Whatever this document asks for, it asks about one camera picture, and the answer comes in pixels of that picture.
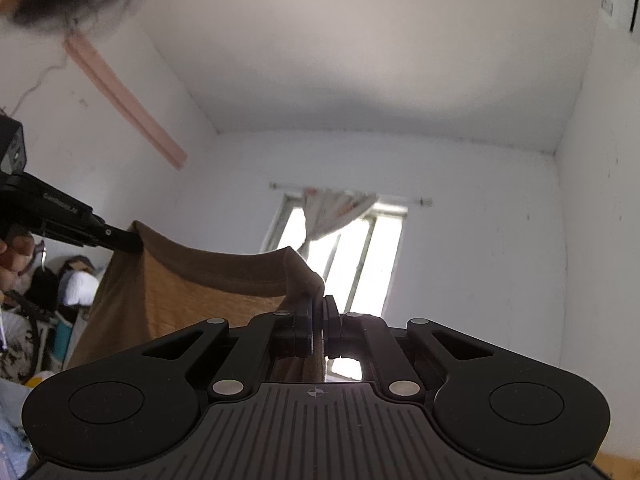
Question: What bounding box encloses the pink wall strip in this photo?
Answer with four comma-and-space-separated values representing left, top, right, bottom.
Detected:
62, 30, 188, 170

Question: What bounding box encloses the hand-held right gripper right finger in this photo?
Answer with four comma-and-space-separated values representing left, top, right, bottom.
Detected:
322, 294, 496, 402

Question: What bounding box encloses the tan long-sleeve shirt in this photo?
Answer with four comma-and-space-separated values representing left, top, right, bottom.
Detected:
67, 220, 326, 386

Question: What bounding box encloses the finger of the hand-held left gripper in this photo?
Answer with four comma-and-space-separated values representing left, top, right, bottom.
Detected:
92, 209, 144, 254

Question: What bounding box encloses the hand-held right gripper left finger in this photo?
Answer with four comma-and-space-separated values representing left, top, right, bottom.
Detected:
140, 294, 325, 402

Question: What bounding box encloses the curtain rod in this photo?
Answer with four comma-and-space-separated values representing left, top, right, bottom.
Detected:
270, 182, 433, 207

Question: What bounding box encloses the white quilted pillow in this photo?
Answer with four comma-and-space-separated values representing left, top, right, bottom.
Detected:
59, 270, 101, 307

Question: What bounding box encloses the teal box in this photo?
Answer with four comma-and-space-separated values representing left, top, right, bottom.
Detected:
50, 319, 76, 361

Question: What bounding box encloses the person's left hand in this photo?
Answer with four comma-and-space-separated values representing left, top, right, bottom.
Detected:
0, 234, 37, 292

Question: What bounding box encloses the black bag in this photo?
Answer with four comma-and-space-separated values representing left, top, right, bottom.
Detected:
10, 260, 62, 322

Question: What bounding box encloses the thin wall cable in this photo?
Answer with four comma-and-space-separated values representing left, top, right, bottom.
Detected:
7, 57, 71, 116

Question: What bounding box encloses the white printed curtain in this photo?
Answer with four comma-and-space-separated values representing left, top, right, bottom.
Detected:
299, 187, 378, 258

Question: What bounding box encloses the window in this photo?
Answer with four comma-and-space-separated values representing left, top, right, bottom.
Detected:
260, 192, 408, 381

